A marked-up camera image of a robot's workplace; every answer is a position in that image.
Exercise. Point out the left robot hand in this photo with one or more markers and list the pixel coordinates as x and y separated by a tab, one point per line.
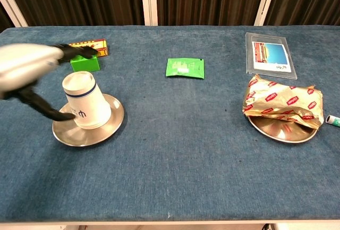
24	62

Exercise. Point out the brown snack wrapper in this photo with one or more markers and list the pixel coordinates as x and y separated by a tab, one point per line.
281	100

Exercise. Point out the green toy brick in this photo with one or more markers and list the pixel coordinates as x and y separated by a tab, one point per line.
86	64

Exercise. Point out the yellow red small box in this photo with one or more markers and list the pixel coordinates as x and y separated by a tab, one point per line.
102	46

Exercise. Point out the round steel plate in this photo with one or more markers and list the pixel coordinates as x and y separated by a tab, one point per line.
111	123
281	133

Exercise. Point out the green sachet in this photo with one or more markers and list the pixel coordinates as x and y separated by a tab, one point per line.
186	68

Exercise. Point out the blue table cloth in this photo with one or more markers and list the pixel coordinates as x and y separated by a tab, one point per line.
170	161

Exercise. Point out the clear plastic card sleeve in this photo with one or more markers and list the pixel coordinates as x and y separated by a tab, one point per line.
249	62

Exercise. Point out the photo card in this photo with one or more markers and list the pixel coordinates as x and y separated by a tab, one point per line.
273	54

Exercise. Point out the green white marker pen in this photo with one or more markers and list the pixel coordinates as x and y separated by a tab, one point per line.
333	120

